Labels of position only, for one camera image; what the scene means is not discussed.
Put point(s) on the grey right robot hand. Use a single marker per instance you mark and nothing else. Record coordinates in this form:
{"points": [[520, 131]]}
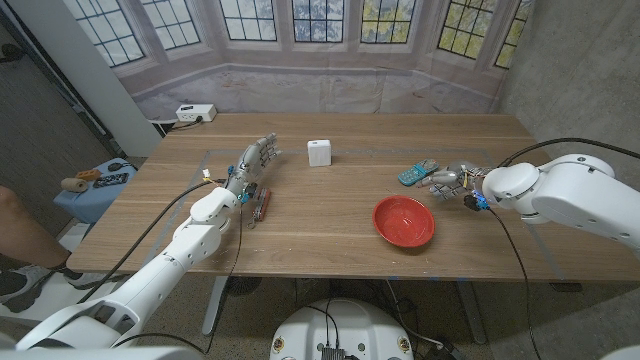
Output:
{"points": [[455, 180]]}

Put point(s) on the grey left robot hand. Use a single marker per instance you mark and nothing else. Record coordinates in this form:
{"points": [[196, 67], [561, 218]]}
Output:
{"points": [[250, 165]]}

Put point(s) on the red bowl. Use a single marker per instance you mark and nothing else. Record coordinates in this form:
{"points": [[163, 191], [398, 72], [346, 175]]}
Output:
{"points": [[403, 221]]}

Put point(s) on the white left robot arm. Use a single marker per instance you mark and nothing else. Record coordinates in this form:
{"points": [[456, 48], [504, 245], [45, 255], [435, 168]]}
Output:
{"points": [[160, 272]]}

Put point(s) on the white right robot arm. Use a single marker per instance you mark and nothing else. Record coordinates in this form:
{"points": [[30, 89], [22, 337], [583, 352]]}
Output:
{"points": [[570, 195]]}

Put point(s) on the teal mobile phone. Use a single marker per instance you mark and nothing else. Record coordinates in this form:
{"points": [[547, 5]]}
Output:
{"points": [[415, 173]]}

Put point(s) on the red-brown folding multitool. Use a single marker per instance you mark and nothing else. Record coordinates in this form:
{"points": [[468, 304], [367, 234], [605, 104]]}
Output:
{"points": [[263, 205]]}

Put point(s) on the white cube charger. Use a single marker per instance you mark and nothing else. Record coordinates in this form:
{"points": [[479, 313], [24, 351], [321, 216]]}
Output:
{"points": [[319, 153]]}

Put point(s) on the white power strip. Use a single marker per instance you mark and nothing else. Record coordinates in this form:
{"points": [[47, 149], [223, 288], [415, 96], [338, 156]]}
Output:
{"points": [[196, 113]]}

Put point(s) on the printed window backdrop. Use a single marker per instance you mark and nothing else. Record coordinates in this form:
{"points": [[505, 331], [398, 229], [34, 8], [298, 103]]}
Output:
{"points": [[320, 75]]}

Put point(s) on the black round floor fan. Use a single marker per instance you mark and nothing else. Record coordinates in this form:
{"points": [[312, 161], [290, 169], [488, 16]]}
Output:
{"points": [[244, 285]]}

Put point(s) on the small black mouse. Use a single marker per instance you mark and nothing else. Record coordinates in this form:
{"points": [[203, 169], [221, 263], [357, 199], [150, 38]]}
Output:
{"points": [[115, 166]]}

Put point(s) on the black remote control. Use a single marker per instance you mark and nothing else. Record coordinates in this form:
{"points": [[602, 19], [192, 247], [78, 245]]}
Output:
{"points": [[110, 180]]}

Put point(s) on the orange brick block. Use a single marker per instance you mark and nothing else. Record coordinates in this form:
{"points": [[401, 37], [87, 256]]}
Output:
{"points": [[88, 174]]}

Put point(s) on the blue stool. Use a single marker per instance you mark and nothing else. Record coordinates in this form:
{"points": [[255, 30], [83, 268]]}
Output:
{"points": [[82, 202]]}

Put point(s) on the brown twine roll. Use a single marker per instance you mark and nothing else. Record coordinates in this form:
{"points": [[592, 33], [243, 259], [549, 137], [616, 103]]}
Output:
{"points": [[74, 185]]}

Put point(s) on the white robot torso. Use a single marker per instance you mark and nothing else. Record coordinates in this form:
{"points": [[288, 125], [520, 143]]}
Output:
{"points": [[342, 325]]}

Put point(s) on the grey black sneaker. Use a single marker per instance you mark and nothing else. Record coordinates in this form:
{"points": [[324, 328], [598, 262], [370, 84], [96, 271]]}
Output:
{"points": [[85, 281], [20, 287]]}

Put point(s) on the person's bare leg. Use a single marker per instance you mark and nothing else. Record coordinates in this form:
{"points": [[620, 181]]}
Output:
{"points": [[25, 230]]}

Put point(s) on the white floor platform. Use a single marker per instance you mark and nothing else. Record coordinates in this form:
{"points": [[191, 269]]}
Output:
{"points": [[55, 302]]}

